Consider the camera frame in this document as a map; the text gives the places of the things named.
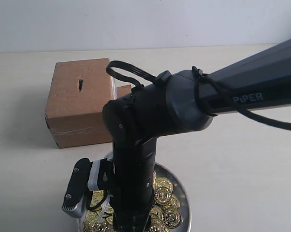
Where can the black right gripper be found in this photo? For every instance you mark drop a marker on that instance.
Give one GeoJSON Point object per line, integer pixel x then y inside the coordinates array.
{"type": "Point", "coordinates": [133, 195]}

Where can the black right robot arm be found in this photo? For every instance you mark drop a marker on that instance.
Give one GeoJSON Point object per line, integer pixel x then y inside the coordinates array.
{"type": "Point", "coordinates": [183, 102]}

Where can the cardboard box with slot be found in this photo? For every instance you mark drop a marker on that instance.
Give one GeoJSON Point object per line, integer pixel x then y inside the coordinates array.
{"type": "Point", "coordinates": [78, 92]}

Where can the gold coin right stack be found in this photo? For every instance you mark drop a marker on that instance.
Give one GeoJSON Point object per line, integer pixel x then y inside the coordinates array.
{"type": "Point", "coordinates": [163, 196]}

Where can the gold coin lower right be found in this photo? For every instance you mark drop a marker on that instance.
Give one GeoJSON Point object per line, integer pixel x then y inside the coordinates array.
{"type": "Point", "coordinates": [171, 217]}

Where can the round steel plate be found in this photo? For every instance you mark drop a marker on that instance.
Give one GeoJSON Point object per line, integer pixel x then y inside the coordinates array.
{"type": "Point", "coordinates": [101, 182]}

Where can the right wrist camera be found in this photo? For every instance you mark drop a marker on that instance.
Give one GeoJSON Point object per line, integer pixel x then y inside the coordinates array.
{"type": "Point", "coordinates": [77, 196]}

